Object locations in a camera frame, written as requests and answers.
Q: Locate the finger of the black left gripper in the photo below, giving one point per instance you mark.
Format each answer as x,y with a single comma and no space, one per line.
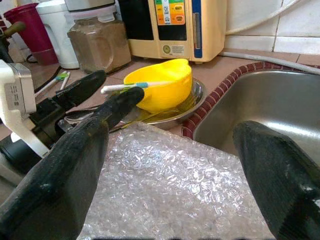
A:
125,102
82,87

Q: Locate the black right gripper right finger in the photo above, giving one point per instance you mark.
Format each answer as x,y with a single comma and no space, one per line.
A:
282,180

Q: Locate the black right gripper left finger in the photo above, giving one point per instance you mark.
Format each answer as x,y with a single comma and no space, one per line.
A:
55,190

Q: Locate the white blue toothbrush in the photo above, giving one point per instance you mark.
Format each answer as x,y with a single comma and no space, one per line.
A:
112,88

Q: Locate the steel spoon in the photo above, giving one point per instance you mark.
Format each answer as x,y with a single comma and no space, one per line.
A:
75,118

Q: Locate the yellow plastic bowl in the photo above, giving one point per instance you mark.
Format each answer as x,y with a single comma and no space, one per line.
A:
165,92

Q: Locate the shallow steel dish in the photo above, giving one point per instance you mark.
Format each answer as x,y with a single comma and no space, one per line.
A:
185,115

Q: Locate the white green toothbrush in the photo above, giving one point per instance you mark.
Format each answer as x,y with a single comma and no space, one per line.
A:
48,83
65,80

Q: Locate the clear jar brown powder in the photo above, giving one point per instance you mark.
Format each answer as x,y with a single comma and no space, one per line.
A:
100,45

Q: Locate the white container green band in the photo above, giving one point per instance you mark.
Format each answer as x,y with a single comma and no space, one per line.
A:
57,37

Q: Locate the maroon plastic container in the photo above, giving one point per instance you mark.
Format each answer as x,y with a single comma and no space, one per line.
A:
32,32

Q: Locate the steel sink basin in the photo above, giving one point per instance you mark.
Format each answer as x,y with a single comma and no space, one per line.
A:
262,100

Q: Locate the translucent white grinder body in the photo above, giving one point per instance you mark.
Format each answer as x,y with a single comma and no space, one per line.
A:
90,5

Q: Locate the clear bubble wrap sheet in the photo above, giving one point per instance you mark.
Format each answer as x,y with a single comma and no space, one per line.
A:
162,187

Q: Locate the cream water ionizer machine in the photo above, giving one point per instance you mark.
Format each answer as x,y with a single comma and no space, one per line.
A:
207,30

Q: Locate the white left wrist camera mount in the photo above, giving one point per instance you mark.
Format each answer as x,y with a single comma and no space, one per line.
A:
17,100

